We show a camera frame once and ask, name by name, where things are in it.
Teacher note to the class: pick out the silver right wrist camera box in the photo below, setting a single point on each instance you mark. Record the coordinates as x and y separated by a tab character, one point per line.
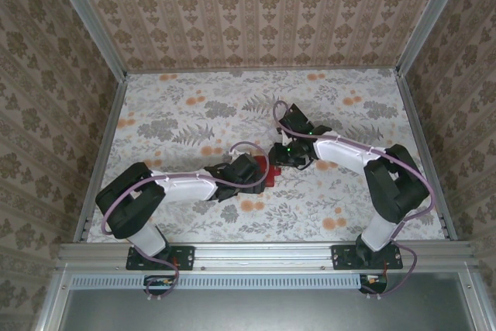
285	138

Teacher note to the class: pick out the grey metal sheet panel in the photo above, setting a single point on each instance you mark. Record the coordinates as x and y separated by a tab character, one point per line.
263	311

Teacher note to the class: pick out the red leather card holder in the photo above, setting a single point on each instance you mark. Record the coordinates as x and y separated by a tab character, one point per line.
271	178

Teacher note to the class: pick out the aluminium corner post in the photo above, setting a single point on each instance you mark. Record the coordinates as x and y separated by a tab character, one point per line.
429	17
93	21

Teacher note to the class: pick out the aluminium side rail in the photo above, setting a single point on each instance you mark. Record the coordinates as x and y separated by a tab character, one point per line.
104	145
424	152

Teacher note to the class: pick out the floral patterned table cover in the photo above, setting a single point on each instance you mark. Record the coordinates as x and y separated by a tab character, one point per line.
174	106

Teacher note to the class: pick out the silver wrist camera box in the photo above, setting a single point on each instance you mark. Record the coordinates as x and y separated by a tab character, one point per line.
236	150
285	138

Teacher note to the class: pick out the aluminium frame bar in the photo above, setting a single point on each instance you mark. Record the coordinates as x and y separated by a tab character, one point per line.
474	300
54	300

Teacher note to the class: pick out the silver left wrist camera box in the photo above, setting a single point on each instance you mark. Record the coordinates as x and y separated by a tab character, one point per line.
236	150

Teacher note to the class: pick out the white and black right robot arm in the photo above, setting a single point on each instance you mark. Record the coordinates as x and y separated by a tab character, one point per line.
395	191

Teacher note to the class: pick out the black credit card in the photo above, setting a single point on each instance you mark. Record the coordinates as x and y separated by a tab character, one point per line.
296	106
323	129

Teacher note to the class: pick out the thin aluminium back rail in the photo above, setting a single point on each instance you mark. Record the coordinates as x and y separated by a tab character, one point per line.
263	68

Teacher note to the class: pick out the small yellow power connector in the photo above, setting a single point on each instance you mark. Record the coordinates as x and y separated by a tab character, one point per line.
166	280
374	279

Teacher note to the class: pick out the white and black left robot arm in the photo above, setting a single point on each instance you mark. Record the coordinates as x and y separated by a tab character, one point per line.
131	203

